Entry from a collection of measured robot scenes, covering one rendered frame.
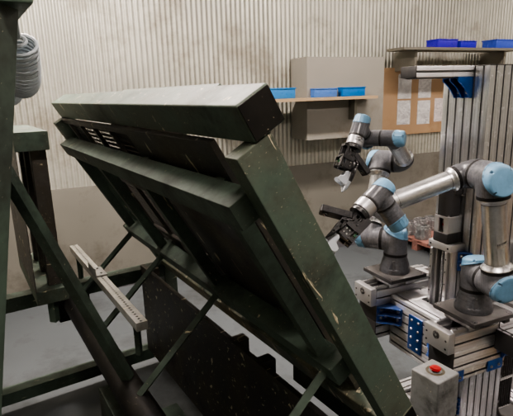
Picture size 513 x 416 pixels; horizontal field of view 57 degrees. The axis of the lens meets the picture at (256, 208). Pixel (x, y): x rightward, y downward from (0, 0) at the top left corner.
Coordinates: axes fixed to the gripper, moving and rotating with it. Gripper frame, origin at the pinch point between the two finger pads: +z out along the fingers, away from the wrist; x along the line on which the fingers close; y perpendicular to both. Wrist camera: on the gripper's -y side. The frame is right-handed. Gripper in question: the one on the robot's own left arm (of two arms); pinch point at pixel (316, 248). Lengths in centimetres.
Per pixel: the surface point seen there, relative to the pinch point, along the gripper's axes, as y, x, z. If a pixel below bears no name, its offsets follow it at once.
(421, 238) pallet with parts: 58, 394, -229
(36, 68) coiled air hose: -60, -70, 35
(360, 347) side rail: 29.8, -7.5, 15.8
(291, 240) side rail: -3.6, -38.3, 15.6
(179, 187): -39, -23, 22
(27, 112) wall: -285, 233, 17
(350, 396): 44, 33, 22
